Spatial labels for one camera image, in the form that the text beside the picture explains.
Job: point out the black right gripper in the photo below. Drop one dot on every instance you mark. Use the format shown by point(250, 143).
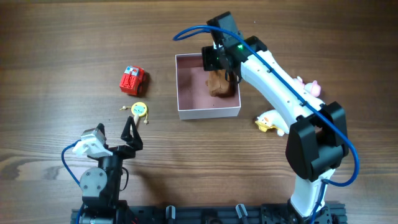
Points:
point(230, 70)

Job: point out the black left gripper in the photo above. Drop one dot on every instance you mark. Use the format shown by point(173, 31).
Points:
point(134, 142)

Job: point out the yellow rattle drum toy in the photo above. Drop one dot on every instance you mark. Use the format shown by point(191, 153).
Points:
point(139, 110)

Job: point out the brown plush bear toy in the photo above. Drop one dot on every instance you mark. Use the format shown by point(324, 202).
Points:
point(220, 83)

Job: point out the red toy fire truck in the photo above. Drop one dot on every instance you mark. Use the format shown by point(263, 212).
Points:
point(132, 80)

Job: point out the white plush duck orange feet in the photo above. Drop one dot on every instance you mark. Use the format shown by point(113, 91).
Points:
point(272, 120)

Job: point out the white pink duck figurine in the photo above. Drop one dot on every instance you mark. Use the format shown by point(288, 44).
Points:
point(313, 88)

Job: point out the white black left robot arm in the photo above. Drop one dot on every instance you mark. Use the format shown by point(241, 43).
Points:
point(101, 185)

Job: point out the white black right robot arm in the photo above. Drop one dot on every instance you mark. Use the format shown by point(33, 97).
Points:
point(316, 131)

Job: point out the white box pink interior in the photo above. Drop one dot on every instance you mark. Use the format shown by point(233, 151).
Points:
point(193, 98)

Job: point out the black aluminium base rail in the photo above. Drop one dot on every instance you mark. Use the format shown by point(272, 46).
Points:
point(266, 213)

